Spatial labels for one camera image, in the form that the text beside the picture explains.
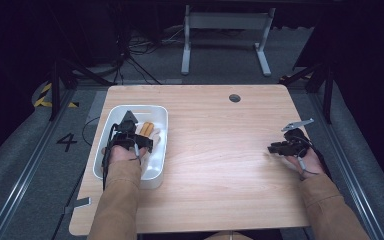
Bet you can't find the white plastic tray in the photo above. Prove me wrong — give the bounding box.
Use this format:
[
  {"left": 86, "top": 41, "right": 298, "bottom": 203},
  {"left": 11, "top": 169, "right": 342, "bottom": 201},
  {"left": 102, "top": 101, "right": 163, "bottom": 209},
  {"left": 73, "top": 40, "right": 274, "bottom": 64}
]
[{"left": 92, "top": 104, "right": 170, "bottom": 190}]

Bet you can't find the person's right hand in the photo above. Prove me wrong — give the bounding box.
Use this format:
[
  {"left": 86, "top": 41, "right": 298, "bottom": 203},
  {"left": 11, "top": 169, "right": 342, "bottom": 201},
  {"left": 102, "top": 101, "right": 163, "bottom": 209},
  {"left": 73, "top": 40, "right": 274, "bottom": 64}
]
[{"left": 284, "top": 147, "right": 325, "bottom": 181}]

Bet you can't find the black tripod stand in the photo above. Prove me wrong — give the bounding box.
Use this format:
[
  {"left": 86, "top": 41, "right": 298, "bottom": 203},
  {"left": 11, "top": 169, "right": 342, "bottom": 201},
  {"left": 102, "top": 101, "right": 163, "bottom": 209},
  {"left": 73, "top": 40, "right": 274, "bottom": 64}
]
[
  {"left": 47, "top": 55, "right": 116, "bottom": 122},
  {"left": 279, "top": 59, "right": 335, "bottom": 125}
]

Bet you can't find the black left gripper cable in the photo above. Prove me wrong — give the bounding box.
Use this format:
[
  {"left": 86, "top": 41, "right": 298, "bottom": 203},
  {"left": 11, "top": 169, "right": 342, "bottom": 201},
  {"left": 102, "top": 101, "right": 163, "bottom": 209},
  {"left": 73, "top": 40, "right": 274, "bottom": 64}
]
[{"left": 101, "top": 123, "right": 118, "bottom": 192}]

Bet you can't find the bundle of floor cables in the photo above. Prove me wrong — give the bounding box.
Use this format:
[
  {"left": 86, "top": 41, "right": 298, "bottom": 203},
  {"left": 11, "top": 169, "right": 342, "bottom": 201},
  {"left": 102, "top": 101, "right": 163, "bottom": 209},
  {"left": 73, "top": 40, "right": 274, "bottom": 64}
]
[{"left": 125, "top": 28, "right": 185, "bottom": 56}]

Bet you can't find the metal floor rail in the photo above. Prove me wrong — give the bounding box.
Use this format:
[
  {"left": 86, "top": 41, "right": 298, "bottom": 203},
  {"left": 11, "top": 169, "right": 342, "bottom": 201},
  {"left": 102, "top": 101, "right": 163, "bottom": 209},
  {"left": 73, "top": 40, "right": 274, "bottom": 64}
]
[
  {"left": 308, "top": 92, "right": 384, "bottom": 240},
  {"left": 0, "top": 89, "right": 78, "bottom": 240}
]

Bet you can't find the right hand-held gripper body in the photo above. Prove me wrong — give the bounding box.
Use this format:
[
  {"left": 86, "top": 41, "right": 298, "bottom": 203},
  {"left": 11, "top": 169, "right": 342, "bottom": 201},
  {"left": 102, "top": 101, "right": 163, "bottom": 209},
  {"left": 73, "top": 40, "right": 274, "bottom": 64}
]
[{"left": 281, "top": 117, "right": 315, "bottom": 158}]

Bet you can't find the grey metal stand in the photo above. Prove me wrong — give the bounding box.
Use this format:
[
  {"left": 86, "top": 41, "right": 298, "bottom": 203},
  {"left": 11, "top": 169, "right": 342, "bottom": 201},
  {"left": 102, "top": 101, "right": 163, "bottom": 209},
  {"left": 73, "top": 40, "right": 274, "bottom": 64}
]
[{"left": 180, "top": 4, "right": 277, "bottom": 77}]

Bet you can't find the grey gripper plug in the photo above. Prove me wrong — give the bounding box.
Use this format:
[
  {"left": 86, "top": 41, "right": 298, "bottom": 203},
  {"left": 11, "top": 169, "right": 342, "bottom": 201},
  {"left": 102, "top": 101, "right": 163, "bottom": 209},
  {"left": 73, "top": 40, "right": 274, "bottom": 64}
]
[
  {"left": 297, "top": 156, "right": 319, "bottom": 177},
  {"left": 132, "top": 143, "right": 143, "bottom": 165}
]

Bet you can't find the grey tape strip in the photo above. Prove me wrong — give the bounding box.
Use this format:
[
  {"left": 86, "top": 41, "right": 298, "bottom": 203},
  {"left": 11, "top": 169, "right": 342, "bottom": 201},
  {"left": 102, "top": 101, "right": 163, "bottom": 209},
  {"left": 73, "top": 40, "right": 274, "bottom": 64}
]
[{"left": 63, "top": 196, "right": 92, "bottom": 215}]

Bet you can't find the person's left hand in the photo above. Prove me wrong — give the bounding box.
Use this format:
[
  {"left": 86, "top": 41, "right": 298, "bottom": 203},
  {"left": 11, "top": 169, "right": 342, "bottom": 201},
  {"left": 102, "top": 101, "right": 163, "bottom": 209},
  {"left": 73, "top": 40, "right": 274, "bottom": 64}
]
[{"left": 108, "top": 145, "right": 148, "bottom": 165}]

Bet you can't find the grey left gripper plug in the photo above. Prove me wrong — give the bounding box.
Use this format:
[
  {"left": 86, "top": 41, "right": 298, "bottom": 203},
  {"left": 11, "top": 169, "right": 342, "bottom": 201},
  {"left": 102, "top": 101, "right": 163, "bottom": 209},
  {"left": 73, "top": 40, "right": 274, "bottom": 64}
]
[{"left": 132, "top": 143, "right": 143, "bottom": 165}]

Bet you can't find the white glove with yellow fingers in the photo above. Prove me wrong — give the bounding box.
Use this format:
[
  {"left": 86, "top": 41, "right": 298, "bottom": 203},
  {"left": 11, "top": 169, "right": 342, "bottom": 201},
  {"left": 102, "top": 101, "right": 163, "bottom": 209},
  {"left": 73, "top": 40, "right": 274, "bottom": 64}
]
[{"left": 139, "top": 121, "right": 163, "bottom": 145}]

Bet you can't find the grey right gripper plug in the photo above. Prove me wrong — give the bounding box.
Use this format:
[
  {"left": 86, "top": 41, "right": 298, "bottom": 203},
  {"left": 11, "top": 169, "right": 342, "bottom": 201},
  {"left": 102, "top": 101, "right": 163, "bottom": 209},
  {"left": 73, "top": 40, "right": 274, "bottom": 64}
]
[{"left": 297, "top": 156, "right": 319, "bottom": 177}]

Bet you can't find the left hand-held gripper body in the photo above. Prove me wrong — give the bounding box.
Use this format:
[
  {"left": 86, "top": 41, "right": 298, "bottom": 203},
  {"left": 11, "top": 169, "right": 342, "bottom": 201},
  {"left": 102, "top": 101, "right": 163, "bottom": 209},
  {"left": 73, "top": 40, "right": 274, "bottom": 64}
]
[{"left": 108, "top": 110, "right": 141, "bottom": 148}]

